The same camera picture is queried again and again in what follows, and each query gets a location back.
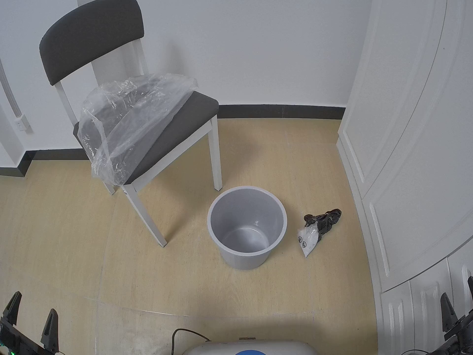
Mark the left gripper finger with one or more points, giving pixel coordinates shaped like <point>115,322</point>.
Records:
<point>51,331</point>
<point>11,309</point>

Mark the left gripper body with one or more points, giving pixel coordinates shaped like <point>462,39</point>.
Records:
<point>14,340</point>

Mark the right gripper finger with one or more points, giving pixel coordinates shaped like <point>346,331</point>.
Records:
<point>471,285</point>
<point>448,314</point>

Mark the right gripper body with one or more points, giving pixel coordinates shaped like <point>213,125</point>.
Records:
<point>462,337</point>

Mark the black plastic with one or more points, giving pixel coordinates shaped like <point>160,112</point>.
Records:
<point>327,220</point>

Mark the clear plastic bag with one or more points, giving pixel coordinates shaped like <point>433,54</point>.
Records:
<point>122,124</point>

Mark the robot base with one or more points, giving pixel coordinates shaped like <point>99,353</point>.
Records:
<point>247,348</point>

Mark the grey trash bin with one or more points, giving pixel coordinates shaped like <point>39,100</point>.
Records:
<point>244,213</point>

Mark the grey and white chair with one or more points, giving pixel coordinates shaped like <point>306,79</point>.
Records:
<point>177,124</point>

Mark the white wall socket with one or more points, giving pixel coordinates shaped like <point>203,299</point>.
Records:
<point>21,123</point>

